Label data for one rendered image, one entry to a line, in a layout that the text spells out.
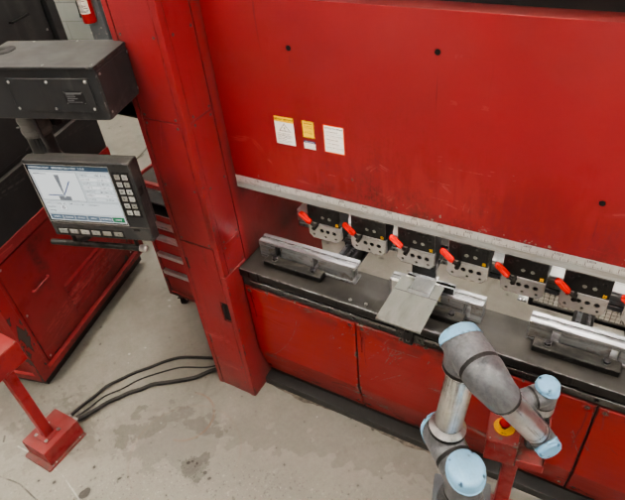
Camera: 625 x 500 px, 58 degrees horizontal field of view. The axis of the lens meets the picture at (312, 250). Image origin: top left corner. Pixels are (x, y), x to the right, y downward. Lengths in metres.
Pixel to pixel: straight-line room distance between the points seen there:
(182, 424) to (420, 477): 1.27
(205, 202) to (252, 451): 1.35
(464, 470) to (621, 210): 0.89
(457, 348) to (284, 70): 1.11
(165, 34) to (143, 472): 2.10
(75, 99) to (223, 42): 0.55
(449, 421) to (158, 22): 1.55
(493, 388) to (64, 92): 1.63
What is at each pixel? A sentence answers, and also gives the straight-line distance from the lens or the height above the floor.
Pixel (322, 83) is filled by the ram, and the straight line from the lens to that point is 1.99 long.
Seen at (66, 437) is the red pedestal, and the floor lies 0.08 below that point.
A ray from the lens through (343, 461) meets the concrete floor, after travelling 2.97.
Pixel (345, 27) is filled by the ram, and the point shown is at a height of 1.99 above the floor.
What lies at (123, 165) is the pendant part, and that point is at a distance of 2.14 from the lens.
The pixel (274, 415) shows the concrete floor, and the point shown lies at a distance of 3.15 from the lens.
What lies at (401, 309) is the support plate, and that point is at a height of 1.00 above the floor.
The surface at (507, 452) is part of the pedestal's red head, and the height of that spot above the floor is 0.73.
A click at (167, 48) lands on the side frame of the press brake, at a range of 2.06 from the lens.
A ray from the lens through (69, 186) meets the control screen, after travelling 2.34.
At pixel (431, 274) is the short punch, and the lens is 2.28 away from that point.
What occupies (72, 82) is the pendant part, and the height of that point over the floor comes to 1.89.
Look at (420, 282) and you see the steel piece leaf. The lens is 2.30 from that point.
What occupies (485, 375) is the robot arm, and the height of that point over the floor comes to 1.40.
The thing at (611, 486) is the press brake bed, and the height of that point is 0.32.
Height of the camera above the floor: 2.57
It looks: 39 degrees down
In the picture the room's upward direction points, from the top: 7 degrees counter-clockwise
